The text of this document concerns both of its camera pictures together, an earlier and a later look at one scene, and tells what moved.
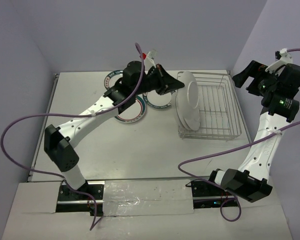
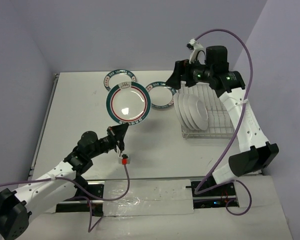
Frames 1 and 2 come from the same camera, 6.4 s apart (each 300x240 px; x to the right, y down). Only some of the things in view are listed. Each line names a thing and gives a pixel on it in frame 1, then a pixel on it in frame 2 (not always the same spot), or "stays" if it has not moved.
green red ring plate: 190,94 to 188,116
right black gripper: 255,69 to 184,67
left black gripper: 166,83 to 117,133
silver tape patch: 126,197 stays
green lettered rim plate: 112,77 stays
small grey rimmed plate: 189,117 to 176,107
